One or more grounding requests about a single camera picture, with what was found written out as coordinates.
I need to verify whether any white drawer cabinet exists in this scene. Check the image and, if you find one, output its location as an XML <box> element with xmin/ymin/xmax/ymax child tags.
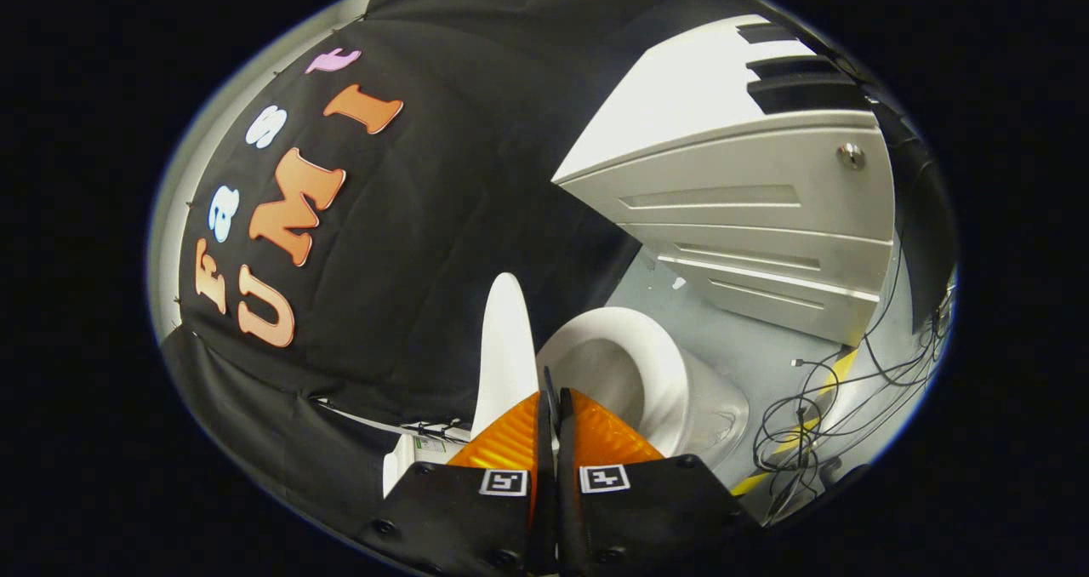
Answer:
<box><xmin>551</xmin><ymin>14</ymin><xmax>896</xmax><ymax>348</ymax></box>

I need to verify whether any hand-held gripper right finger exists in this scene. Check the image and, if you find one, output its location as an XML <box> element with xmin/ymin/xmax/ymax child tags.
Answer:
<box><xmin>556</xmin><ymin>387</ymin><xmax>762</xmax><ymax>577</ymax></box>

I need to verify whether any white toilet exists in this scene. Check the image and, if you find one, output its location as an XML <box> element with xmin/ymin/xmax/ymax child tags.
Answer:
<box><xmin>383</xmin><ymin>326</ymin><xmax>751</xmax><ymax>497</ymax></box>

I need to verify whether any tangle of black cables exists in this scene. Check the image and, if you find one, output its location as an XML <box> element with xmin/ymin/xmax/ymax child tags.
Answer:
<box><xmin>753</xmin><ymin>245</ymin><xmax>949</xmax><ymax>527</ymax></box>

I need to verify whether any white toilet lid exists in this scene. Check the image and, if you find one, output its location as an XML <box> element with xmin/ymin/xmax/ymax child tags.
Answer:
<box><xmin>470</xmin><ymin>272</ymin><xmax>541</xmax><ymax>442</ymax></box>

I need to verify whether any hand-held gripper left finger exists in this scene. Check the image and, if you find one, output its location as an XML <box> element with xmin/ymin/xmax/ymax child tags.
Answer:
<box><xmin>356</xmin><ymin>366</ymin><xmax>558</xmax><ymax>577</ymax></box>

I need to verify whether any white pole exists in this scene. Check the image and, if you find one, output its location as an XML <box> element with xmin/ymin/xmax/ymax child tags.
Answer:
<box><xmin>313</xmin><ymin>397</ymin><xmax>470</xmax><ymax>440</ymax></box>

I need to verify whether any black backdrop cloth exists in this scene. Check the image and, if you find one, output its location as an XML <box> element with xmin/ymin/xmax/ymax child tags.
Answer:
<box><xmin>160</xmin><ymin>0</ymin><xmax>958</xmax><ymax>552</ymax></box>

